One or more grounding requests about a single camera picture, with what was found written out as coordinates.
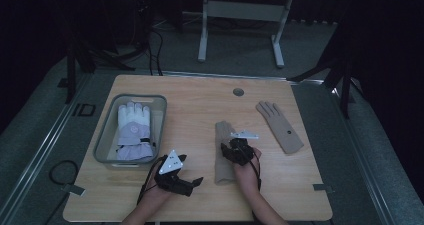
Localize white desk frame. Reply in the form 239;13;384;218
197;0;296;69

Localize black cable loop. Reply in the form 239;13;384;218
48;159;80;186

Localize beige knit glove with button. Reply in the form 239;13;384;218
255;100;305;155

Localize person's left hand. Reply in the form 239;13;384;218
143;173;174;203

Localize white purple ski glove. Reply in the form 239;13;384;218
115;101;155;162

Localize left hand-held gripper cable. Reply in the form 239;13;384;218
136;155;166;206

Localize hand-held gripper cable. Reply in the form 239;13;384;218
136;155;166;206
249;150;263;192

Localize metal floor rail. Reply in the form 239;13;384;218
331;86;398;225
0;73;93;225

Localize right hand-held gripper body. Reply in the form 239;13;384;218
228;129;259;167

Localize clear plastic bin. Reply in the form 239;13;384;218
93;93;168;171

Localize dark equipment tower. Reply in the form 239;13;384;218
132;0;155;54

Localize black floor cables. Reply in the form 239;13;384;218
145;26;165;77

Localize right hand-held gripper cable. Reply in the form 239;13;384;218
249;150;263;192

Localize person's right hand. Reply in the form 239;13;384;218
233;147;263;190

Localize black stand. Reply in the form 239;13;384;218
287;48;357;120
56;34;136;105

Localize grey tape piece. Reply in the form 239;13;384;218
60;183;87;197
312;183;335;195

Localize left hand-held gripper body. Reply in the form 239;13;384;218
153;149;194;198

